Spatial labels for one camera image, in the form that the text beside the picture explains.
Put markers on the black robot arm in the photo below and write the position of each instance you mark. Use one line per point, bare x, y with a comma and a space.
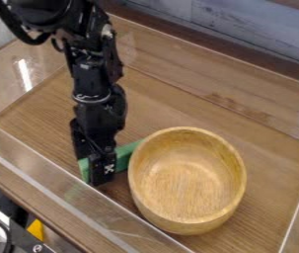
76, 26

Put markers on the green rectangular block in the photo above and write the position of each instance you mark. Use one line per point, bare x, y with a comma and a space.
123, 152

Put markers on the yellow sticker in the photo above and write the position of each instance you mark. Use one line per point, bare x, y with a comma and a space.
36, 229

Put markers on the brown wooden bowl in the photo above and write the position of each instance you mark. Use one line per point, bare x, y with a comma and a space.
187, 179

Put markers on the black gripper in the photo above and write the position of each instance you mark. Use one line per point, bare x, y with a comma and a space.
93, 128

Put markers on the clear acrylic front wall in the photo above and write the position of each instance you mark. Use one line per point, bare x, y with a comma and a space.
95, 224

